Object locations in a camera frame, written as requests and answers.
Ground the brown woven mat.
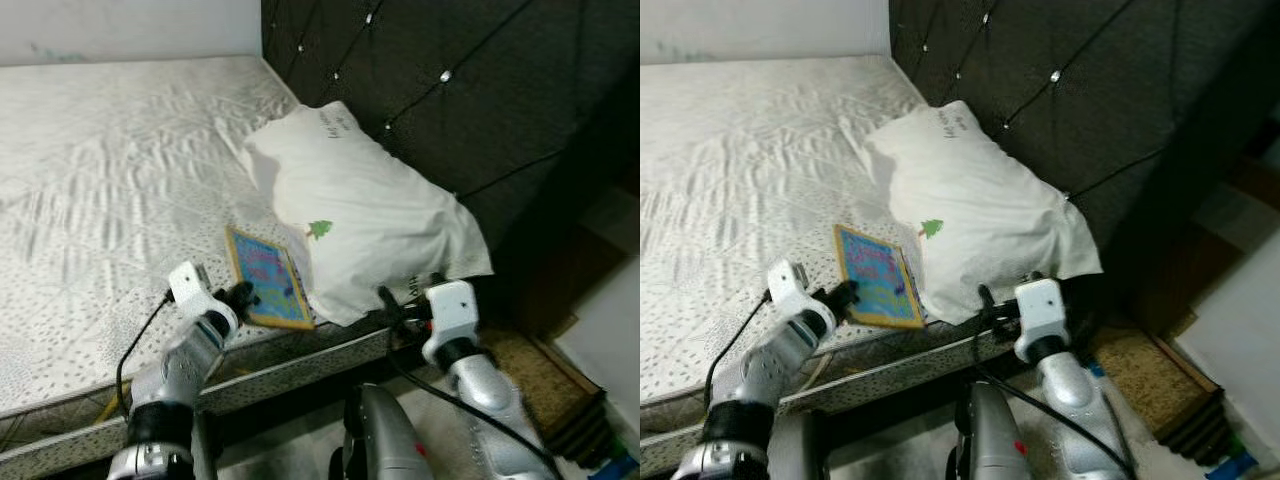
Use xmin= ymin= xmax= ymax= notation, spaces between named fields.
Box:
xmin=479 ymin=324 xmax=612 ymax=467
xmin=1084 ymin=324 xmax=1227 ymax=462

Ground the grey patterned mattress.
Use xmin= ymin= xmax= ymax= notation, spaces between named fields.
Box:
xmin=640 ymin=54 xmax=1032 ymax=477
xmin=0 ymin=54 xmax=432 ymax=477

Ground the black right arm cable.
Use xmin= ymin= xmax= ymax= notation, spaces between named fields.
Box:
xmin=384 ymin=319 xmax=562 ymax=477
xmin=974 ymin=329 xmax=1137 ymax=472

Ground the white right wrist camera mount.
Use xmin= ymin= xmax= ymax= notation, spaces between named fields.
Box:
xmin=1012 ymin=277 xmax=1070 ymax=364
xmin=421 ymin=279 xmax=480 ymax=364

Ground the white pillow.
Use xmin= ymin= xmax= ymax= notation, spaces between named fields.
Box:
xmin=864 ymin=99 xmax=1105 ymax=327
xmin=239 ymin=99 xmax=495 ymax=329

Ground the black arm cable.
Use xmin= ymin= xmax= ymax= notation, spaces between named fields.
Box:
xmin=702 ymin=289 xmax=777 ymax=412
xmin=974 ymin=329 xmax=1137 ymax=472
xmin=114 ymin=289 xmax=177 ymax=422
xmin=384 ymin=319 xmax=562 ymax=477

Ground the dark tufted headboard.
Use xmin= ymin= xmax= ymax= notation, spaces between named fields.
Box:
xmin=259 ymin=0 xmax=641 ymax=302
xmin=887 ymin=0 xmax=1280 ymax=302

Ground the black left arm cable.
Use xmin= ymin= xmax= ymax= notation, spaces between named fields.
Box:
xmin=114 ymin=289 xmax=177 ymax=422
xmin=702 ymin=289 xmax=777 ymax=412

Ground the colourful children's book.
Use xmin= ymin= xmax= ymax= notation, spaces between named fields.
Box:
xmin=223 ymin=224 xmax=317 ymax=332
xmin=832 ymin=222 xmax=927 ymax=332

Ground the grey left robot leg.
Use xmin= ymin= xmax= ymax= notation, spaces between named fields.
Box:
xmin=189 ymin=410 xmax=224 ymax=480
xmin=774 ymin=410 xmax=834 ymax=480

